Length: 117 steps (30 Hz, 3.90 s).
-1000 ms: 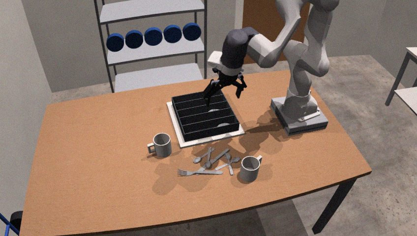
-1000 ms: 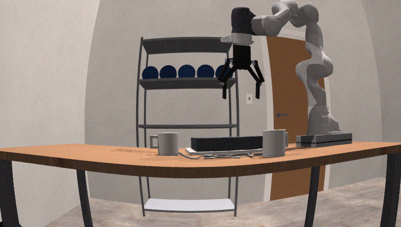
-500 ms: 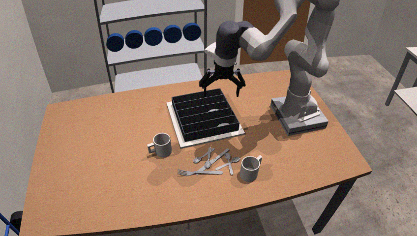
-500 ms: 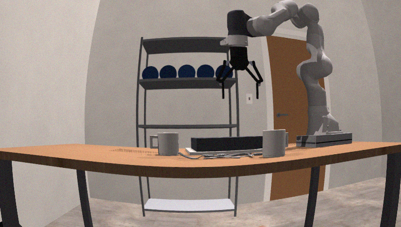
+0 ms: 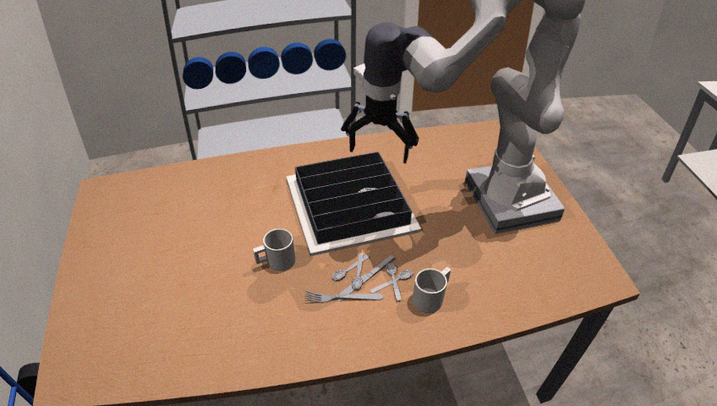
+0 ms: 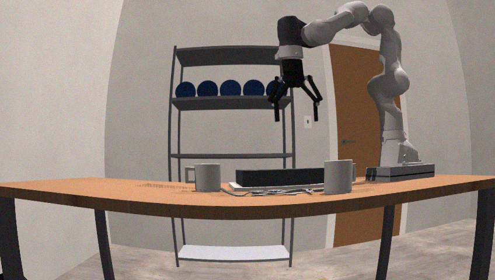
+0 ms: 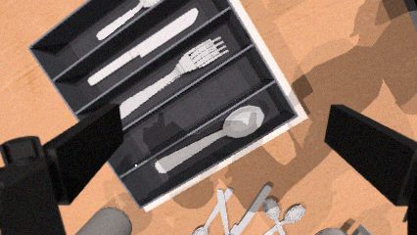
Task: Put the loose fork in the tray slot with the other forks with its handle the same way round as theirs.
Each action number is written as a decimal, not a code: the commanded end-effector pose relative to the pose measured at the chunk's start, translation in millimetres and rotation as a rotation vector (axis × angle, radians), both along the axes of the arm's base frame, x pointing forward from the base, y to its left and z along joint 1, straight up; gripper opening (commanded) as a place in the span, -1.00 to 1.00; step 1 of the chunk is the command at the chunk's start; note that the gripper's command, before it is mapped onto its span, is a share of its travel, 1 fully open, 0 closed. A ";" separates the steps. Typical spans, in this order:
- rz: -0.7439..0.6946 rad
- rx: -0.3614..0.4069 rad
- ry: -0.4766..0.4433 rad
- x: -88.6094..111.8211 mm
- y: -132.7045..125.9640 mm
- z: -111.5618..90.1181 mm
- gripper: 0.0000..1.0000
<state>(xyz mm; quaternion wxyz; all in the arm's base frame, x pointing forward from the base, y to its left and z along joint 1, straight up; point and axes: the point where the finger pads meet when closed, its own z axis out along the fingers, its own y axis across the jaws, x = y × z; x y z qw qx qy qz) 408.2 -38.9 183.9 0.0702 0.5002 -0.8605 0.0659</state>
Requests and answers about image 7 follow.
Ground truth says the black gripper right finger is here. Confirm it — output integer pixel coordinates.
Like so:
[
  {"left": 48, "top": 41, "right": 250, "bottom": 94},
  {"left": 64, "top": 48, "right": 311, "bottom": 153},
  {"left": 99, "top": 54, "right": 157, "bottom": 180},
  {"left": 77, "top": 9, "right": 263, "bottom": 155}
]
[{"left": 324, "top": 105, "right": 417, "bottom": 235}]

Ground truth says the grey mug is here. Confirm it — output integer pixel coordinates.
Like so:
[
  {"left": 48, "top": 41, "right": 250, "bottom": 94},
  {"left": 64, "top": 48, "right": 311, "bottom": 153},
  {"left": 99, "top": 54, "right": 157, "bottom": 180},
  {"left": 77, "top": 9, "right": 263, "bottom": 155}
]
[
  {"left": 74, "top": 208, "right": 132, "bottom": 235},
  {"left": 316, "top": 224, "right": 373, "bottom": 235}
]

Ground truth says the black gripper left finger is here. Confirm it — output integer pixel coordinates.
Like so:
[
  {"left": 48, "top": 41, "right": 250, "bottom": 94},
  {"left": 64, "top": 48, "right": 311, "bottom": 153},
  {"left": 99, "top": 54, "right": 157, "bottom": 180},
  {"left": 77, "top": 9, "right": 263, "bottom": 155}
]
[{"left": 0, "top": 104, "right": 124, "bottom": 235}]

